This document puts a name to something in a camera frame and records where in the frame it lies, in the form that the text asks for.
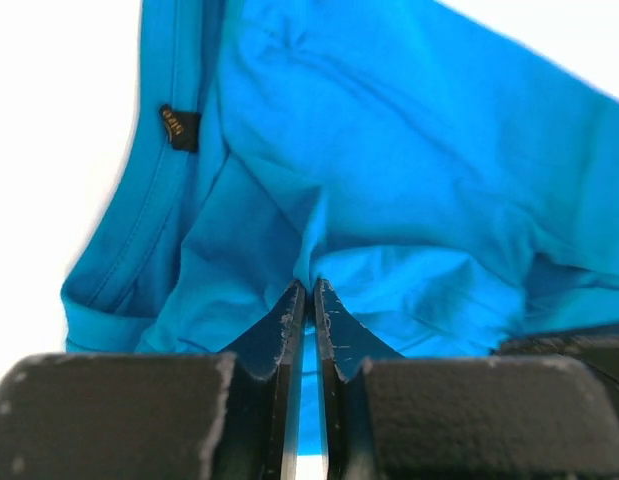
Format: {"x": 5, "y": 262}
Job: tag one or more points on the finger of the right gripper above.
{"x": 597, "y": 347}

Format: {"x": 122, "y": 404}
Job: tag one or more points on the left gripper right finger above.
{"x": 492, "y": 417}

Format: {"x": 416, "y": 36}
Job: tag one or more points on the blue polo shirt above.
{"x": 455, "y": 188}

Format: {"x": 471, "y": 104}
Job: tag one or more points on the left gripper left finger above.
{"x": 229, "y": 415}

